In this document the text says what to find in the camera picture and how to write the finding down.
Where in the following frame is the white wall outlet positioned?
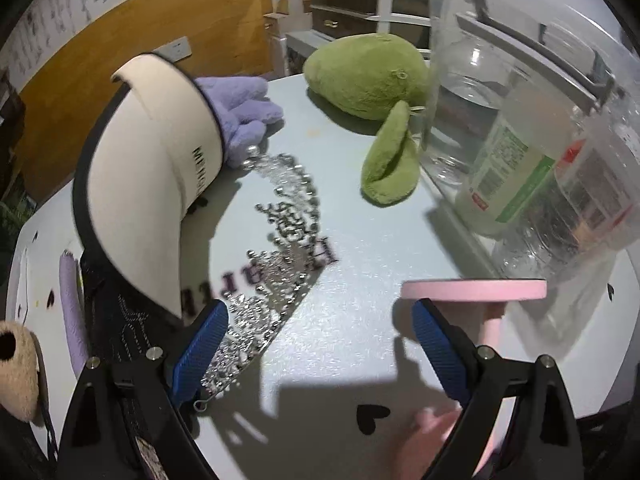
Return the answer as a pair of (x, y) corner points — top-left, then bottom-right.
(154, 36), (194, 64)

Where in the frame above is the beige plush toy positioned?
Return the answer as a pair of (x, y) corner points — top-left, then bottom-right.
(0, 321), (48, 423)

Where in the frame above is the dark drawer cabinet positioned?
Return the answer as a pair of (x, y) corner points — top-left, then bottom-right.
(307, 0), (434, 54)

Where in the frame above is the pale pink hand mirror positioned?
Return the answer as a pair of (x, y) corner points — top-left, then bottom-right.
(400, 279), (548, 476)

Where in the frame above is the green label plastic bottle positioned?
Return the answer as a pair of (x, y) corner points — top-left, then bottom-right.
(452, 80), (577, 239)

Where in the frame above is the green plush toy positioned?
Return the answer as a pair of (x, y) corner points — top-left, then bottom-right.
(302, 32), (433, 207)

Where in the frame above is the clear plastic container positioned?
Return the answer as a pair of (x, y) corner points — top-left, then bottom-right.
(406, 0), (640, 313)

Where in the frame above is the grey box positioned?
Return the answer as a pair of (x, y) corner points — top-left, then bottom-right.
(284, 30), (333, 79)

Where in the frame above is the red label plastic bottle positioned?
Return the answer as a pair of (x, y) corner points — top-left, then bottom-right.
(492, 110), (640, 281)

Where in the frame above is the cream baseball cap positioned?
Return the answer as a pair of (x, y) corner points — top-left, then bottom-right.
(72, 53), (227, 322)

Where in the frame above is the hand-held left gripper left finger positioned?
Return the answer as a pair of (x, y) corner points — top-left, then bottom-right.
(56, 299), (230, 480)

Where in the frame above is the white cardboard box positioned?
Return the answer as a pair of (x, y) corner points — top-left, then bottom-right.
(263, 0), (314, 79)

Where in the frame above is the wall poster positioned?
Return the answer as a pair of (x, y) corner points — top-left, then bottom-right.
(6, 0), (110, 83)

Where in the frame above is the silver rhinestone tiara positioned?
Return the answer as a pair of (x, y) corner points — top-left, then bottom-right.
(200, 152), (323, 413)

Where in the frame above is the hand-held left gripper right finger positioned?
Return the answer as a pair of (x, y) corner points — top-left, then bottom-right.
(411, 298), (587, 480)

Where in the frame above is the purple plush strip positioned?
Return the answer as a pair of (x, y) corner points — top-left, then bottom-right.
(58, 252), (90, 378)

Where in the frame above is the purple plush glove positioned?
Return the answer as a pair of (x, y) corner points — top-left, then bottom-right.
(195, 76), (285, 168)

